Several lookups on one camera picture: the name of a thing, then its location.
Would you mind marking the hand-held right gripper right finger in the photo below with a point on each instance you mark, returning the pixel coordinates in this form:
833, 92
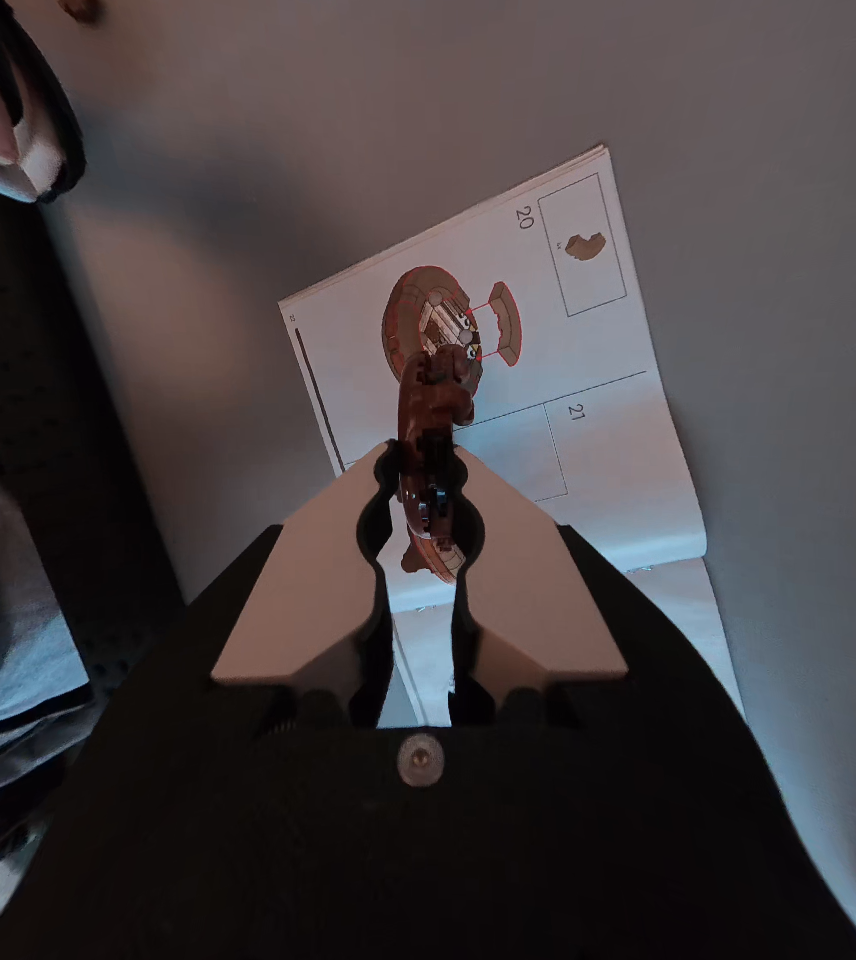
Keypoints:
548, 600

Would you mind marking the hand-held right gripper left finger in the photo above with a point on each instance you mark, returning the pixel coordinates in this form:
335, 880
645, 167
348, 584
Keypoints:
285, 600

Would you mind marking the brown brick assembly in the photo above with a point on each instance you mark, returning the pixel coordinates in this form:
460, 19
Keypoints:
428, 405

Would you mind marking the open instruction booklet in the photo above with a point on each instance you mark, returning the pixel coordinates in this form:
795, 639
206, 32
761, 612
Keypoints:
622, 450

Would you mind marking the white printed shirt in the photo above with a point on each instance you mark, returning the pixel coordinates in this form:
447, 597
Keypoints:
0, 562

